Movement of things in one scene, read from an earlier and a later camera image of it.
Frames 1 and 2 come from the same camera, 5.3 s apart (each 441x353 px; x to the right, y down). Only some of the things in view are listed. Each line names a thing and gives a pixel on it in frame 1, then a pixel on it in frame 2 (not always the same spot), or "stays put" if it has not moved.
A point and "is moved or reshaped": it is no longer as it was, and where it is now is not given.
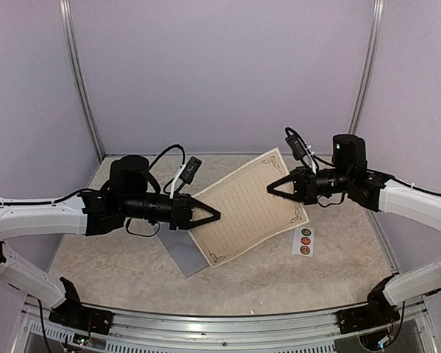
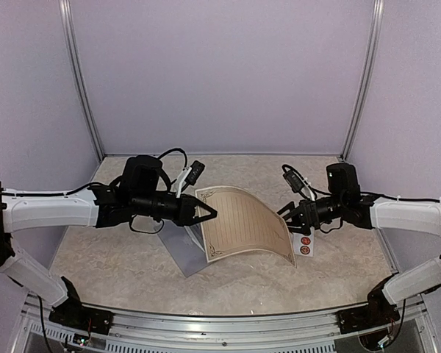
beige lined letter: [250, 215] is moved or reshaped
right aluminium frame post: [369, 68] stays put
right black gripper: [305, 185] → [308, 212]
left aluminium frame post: [79, 73] stays put
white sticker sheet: [303, 242] stays put
